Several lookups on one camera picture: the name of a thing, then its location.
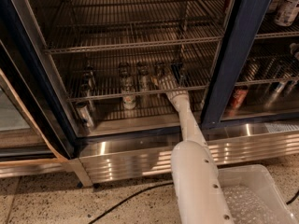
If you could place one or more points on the slim silver can right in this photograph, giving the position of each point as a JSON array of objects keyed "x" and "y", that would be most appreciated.
[{"x": 275, "y": 92}]

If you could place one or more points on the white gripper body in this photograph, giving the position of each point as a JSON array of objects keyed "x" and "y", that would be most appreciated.
[{"x": 168, "y": 83}]

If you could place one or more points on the bubble wrap sheet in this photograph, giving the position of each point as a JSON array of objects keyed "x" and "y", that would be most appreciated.
[{"x": 247, "y": 208}]

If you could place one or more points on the clear plastic bin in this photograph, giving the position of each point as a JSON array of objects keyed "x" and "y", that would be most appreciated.
[{"x": 258, "y": 179}]

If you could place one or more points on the dark blue fridge pillar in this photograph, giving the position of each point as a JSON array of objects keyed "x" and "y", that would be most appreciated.
[{"x": 245, "y": 20}]

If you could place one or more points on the red soda can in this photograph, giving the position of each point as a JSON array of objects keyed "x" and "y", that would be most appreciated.
[{"x": 237, "y": 98}]

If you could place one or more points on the lower wire shelf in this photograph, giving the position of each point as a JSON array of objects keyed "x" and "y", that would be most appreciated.
[{"x": 198, "y": 60}]

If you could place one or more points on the dark blue slim can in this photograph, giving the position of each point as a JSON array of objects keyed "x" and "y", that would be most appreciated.
[{"x": 178, "y": 72}]

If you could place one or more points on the open glass fridge door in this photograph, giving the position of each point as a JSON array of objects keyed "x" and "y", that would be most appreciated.
[{"x": 36, "y": 136}]

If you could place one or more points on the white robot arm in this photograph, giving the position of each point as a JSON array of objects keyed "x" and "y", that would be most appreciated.
[{"x": 194, "y": 172}]

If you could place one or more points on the glass bottle with label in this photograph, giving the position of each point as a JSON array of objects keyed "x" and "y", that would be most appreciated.
[{"x": 127, "y": 86}]

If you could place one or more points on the white can upper right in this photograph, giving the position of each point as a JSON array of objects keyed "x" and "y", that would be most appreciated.
[{"x": 287, "y": 13}]

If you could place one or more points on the stainless fridge base grille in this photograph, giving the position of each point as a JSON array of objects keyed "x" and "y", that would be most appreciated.
[{"x": 130, "y": 156}]

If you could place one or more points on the right compartment wire shelf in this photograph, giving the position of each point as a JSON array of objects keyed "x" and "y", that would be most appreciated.
[{"x": 266, "y": 63}]

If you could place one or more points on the dark bottle at left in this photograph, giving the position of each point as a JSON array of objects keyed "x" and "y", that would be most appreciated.
[{"x": 88, "y": 82}]

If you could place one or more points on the slim redbull can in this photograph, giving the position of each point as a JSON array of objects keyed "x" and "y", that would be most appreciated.
[{"x": 160, "y": 70}]

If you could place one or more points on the upper wire shelf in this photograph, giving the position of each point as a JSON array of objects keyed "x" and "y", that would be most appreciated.
[{"x": 96, "y": 25}]

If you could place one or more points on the silver can front left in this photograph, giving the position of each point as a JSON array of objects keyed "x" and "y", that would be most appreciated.
[{"x": 84, "y": 114}]

